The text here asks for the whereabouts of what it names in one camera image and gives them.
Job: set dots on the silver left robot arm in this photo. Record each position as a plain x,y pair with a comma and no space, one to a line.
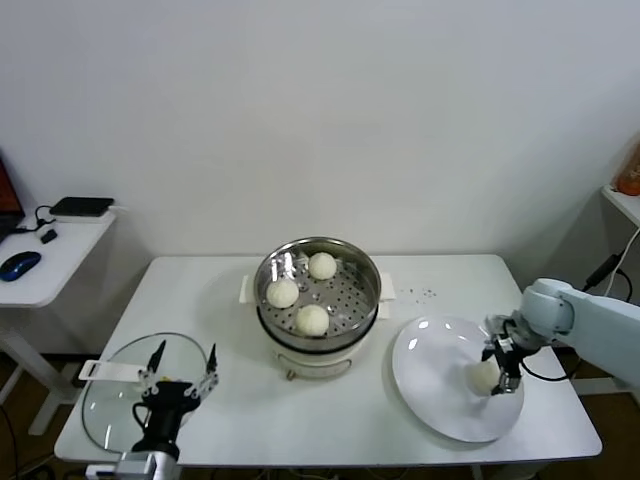
165,467

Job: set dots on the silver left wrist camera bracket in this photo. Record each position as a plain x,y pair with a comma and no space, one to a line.
130,465

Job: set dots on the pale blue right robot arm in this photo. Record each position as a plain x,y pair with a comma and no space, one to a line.
600,325

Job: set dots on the white electric cooker pot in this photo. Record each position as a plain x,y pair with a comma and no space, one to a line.
310,362

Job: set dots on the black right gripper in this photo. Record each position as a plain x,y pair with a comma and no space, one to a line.
509,356

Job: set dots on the stainless steel steamer basket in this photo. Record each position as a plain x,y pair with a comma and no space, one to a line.
350,322

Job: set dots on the small black adapter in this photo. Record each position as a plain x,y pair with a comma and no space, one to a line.
48,236

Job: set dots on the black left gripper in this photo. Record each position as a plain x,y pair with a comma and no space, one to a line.
165,410

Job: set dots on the white steamed baozi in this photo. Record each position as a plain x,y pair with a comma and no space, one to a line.
282,294
322,266
312,321
481,378

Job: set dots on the white side desk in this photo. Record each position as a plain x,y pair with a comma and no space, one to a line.
60,265

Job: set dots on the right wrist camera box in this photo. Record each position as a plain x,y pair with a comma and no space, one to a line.
496,323

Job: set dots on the orange plastic bag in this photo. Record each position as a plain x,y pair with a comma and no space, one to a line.
631,177

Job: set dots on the white round plate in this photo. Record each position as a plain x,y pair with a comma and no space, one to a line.
435,380

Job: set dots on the flat black device box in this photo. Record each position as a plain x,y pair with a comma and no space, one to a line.
82,205

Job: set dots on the white side shelf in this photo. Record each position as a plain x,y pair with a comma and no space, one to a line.
625,205

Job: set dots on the blue computer mouse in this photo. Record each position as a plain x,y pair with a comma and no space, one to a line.
20,264

